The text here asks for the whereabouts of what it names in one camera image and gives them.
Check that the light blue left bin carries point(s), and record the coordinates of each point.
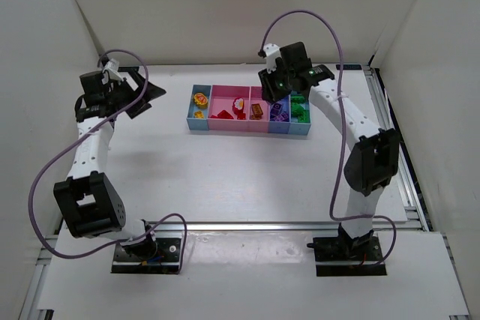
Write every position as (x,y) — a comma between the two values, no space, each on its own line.
(193,123)

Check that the light blue bin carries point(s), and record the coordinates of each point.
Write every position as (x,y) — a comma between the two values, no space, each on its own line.
(295,128)
(193,123)

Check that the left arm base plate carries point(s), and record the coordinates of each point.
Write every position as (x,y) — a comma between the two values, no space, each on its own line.
(164,258)

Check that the purple brown lego piece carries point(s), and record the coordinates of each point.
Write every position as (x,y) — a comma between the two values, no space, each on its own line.
(283,117)

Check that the green lego brick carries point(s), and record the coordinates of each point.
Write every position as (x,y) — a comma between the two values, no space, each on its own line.
(299,110)

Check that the orange brown lego in bin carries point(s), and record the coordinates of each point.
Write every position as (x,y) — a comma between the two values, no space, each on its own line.
(256,111)

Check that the light blue right bin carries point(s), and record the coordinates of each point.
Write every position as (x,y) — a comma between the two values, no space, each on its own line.
(295,128)

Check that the red heart lego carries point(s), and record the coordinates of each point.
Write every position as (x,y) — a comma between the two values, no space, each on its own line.
(238,105)

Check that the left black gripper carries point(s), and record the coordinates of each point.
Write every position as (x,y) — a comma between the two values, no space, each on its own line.
(133,91)

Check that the large pink bin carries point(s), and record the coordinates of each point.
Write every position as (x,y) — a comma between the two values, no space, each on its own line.
(222,97)

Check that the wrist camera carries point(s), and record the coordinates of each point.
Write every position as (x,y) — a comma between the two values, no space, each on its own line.
(110,69)
(270,52)

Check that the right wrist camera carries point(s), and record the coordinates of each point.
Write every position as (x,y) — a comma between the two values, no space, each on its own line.
(270,52)

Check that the small pink bin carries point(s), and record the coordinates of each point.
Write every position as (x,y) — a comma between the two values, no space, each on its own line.
(259,126)

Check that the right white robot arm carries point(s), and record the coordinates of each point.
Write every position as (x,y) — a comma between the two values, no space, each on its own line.
(370,153)

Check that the dark blue bin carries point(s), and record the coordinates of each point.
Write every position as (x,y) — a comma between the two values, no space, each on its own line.
(280,127)

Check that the yellow pineapple lego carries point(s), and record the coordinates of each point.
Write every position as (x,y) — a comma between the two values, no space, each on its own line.
(201,100)

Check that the purple flower lego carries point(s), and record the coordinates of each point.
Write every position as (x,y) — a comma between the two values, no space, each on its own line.
(276,109)

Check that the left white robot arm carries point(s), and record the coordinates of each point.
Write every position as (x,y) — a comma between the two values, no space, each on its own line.
(88,201)

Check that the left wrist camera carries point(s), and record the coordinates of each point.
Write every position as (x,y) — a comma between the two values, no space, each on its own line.
(110,69)

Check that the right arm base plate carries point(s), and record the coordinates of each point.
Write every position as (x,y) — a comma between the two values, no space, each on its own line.
(333,260)

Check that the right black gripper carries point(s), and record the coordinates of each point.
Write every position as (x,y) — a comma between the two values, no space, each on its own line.
(273,91)

